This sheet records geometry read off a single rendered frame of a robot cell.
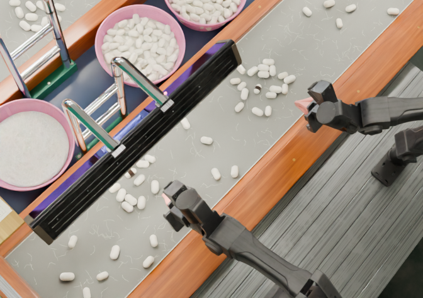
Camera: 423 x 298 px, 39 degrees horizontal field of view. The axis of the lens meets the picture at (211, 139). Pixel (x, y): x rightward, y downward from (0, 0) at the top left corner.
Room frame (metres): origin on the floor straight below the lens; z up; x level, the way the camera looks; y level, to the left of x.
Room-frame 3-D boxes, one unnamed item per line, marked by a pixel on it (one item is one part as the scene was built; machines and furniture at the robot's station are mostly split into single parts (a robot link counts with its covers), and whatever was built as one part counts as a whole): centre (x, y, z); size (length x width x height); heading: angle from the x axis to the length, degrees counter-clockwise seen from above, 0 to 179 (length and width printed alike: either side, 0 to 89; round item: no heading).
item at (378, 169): (0.71, -0.56, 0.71); 0.20 x 0.07 x 0.08; 153
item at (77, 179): (0.42, 0.16, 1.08); 0.62 x 0.08 x 0.07; 152
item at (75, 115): (0.47, 0.23, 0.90); 0.20 x 0.19 x 0.45; 152
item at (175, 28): (0.80, 0.28, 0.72); 0.27 x 0.27 x 0.10
